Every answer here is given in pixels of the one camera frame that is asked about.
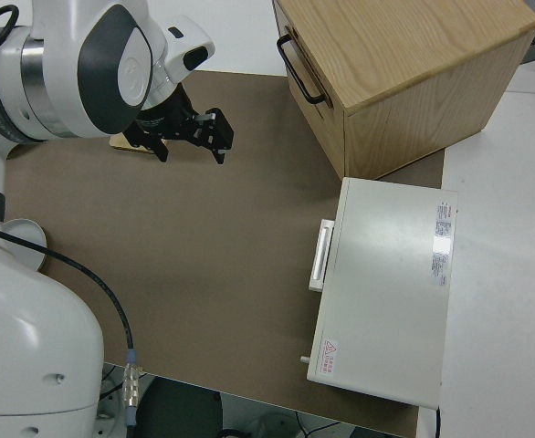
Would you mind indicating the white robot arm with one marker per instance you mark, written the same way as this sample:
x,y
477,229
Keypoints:
x,y
25,347

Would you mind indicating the white toaster oven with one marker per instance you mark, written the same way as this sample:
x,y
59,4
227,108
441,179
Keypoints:
x,y
386,292

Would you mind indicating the brown table mat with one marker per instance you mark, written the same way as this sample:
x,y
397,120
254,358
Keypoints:
x,y
203,255

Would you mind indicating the wooden mug tree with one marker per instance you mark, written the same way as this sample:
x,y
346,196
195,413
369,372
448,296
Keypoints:
x,y
122,142

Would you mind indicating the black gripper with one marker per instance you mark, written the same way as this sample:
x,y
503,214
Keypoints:
x,y
164,119

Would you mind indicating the gray plate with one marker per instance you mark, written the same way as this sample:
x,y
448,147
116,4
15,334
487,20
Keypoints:
x,y
26,238

